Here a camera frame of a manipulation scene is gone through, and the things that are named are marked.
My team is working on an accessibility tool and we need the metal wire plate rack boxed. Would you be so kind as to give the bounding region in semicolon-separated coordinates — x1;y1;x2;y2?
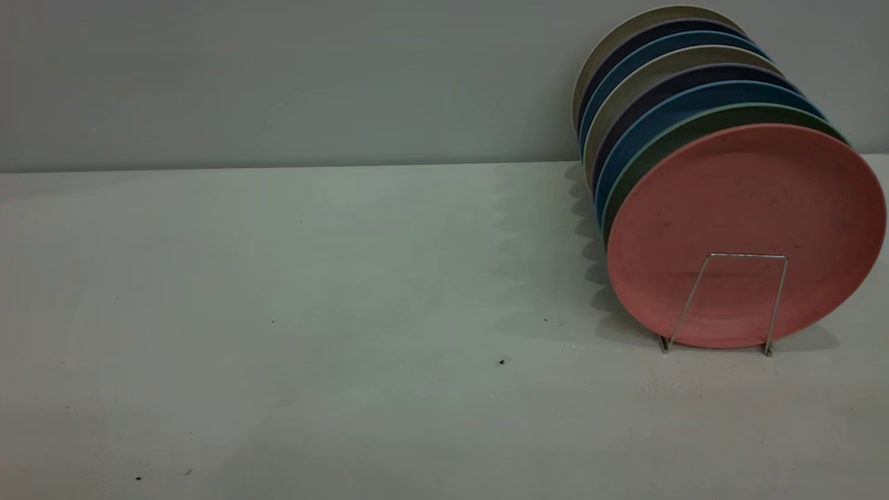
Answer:
658;253;790;357

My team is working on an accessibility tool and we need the beige round plate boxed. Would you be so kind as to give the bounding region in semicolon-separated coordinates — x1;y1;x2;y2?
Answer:
572;5;745;133
583;44;786;185

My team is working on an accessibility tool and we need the blue round plate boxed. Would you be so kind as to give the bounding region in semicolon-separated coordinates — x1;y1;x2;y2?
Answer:
595;80;829;230
579;30;772;153

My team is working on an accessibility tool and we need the pink round plate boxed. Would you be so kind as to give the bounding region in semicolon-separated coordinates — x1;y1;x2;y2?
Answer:
606;124;888;349

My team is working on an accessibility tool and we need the dark purple round plate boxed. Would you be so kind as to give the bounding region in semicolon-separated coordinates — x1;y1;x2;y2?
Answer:
590;64;805;192
575;18;751;133

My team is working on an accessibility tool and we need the green round plate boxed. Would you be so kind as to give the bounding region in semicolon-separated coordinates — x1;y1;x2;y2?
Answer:
601;103;849;245

